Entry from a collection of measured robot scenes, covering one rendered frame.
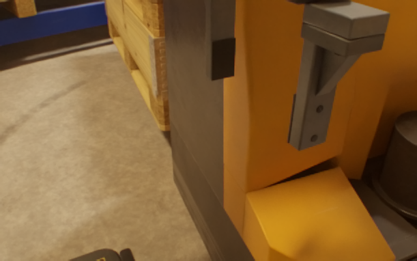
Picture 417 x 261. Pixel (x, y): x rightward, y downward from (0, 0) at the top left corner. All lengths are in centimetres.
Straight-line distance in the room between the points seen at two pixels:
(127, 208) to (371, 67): 82
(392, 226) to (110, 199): 82
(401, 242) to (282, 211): 24
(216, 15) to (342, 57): 15
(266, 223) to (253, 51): 28
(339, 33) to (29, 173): 129
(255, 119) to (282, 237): 20
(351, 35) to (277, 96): 36
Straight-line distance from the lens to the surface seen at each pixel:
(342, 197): 70
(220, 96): 65
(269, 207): 63
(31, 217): 124
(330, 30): 22
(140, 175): 129
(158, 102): 125
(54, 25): 237
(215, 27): 35
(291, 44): 57
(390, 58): 70
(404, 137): 76
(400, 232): 78
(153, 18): 114
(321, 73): 24
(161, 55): 117
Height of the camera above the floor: 81
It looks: 32 degrees down
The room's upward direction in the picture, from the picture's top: 1 degrees clockwise
